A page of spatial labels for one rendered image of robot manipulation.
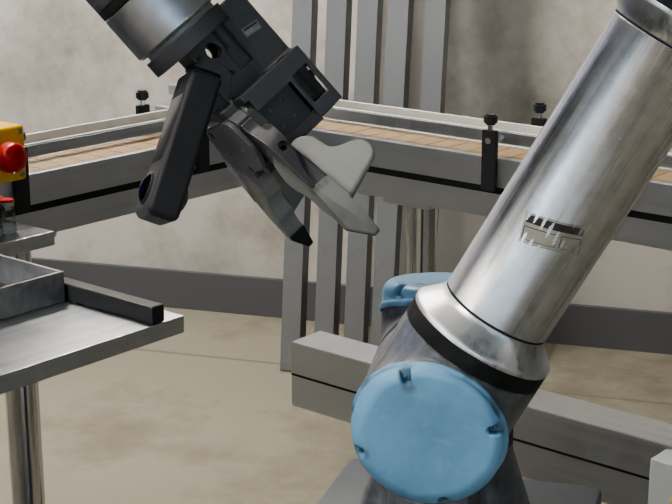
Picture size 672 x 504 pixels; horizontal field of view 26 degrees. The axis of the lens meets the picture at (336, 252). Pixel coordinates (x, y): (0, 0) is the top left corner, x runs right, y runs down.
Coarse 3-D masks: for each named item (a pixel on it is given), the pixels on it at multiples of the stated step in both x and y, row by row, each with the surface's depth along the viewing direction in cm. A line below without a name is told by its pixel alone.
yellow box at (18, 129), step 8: (0, 128) 185; (8, 128) 186; (16, 128) 187; (0, 136) 185; (8, 136) 186; (16, 136) 187; (0, 144) 185; (24, 168) 189; (0, 176) 186; (8, 176) 187; (16, 176) 188; (24, 176) 189
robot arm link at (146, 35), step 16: (144, 0) 105; (160, 0) 105; (176, 0) 105; (192, 0) 106; (208, 0) 107; (112, 16) 106; (128, 16) 105; (144, 16) 105; (160, 16) 105; (176, 16) 105; (192, 16) 106; (128, 32) 106; (144, 32) 106; (160, 32) 105; (176, 32) 106; (144, 48) 107; (160, 48) 107
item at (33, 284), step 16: (0, 256) 170; (0, 272) 170; (16, 272) 168; (32, 272) 166; (48, 272) 164; (0, 288) 157; (16, 288) 158; (32, 288) 160; (48, 288) 162; (0, 304) 157; (16, 304) 159; (32, 304) 161; (48, 304) 162
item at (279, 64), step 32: (224, 0) 112; (192, 32) 106; (224, 32) 109; (256, 32) 109; (160, 64) 107; (192, 64) 108; (224, 64) 109; (256, 64) 109; (288, 64) 108; (224, 96) 108; (256, 96) 107; (288, 96) 109; (320, 96) 110; (224, 128) 108; (288, 128) 109; (256, 160) 108
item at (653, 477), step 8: (656, 456) 206; (664, 456) 206; (656, 464) 205; (664, 464) 204; (656, 472) 205; (664, 472) 204; (656, 480) 205; (664, 480) 204; (656, 488) 206; (664, 488) 205; (648, 496) 207; (656, 496) 206; (664, 496) 205
